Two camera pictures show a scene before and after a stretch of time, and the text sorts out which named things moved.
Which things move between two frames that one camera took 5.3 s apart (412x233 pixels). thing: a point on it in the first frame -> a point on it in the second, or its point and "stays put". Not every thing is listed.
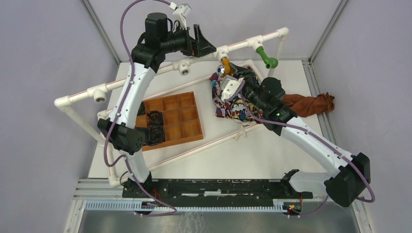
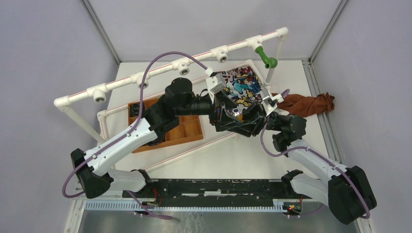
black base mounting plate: [214, 190] stays put
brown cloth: [304, 106] stays put
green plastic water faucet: [270, 62] stays put
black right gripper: [238, 72] -> [254, 111]
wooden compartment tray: [181, 122] stays put
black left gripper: [203, 46] -> [222, 124]
